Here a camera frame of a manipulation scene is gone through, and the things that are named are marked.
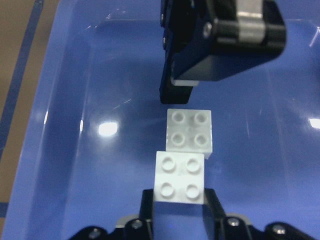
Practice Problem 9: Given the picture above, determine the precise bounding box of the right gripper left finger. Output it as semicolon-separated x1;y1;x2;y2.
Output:
139;189;154;240

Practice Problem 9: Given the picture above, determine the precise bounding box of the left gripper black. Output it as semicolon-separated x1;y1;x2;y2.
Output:
159;0;287;105

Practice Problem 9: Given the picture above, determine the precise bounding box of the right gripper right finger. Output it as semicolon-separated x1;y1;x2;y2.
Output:
202;188;226;240

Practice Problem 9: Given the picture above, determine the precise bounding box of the blue plastic tray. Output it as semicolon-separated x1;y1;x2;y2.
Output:
2;0;320;240

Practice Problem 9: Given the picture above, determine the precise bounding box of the white block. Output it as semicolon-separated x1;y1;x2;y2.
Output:
153;151;205;205
165;108;213;160

